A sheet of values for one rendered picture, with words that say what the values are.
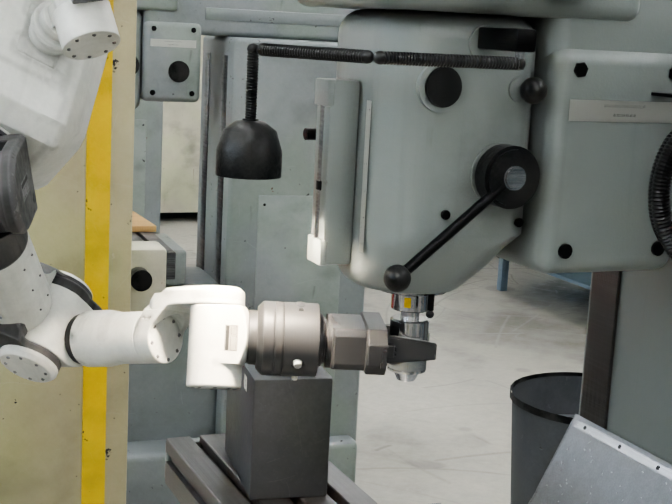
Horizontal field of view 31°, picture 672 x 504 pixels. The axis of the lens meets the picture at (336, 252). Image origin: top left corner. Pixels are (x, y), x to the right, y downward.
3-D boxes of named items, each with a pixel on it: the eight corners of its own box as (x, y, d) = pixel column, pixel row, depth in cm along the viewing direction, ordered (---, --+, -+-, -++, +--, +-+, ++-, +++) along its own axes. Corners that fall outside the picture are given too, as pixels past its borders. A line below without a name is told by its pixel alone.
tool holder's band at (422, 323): (425, 332, 144) (426, 323, 144) (386, 327, 145) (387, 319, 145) (431, 323, 149) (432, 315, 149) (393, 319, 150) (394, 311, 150)
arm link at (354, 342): (390, 318, 140) (287, 313, 139) (384, 399, 142) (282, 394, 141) (378, 294, 152) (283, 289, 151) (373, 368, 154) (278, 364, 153)
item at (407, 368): (422, 376, 145) (425, 332, 144) (383, 372, 146) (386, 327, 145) (428, 366, 150) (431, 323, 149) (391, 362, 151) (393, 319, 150)
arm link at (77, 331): (153, 385, 151) (41, 384, 161) (182, 315, 156) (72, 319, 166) (103, 338, 144) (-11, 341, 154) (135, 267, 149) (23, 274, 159)
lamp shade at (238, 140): (201, 173, 133) (203, 116, 131) (246, 169, 138) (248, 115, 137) (250, 181, 128) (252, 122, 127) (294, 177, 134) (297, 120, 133)
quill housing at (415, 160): (380, 306, 133) (398, 8, 127) (309, 269, 152) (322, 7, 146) (529, 299, 141) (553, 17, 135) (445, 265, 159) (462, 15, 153)
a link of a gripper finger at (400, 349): (434, 363, 146) (382, 361, 145) (436, 337, 145) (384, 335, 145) (436, 367, 144) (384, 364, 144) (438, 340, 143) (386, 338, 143)
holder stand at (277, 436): (248, 500, 182) (254, 371, 178) (223, 450, 202) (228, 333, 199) (327, 496, 185) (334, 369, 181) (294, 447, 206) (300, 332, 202)
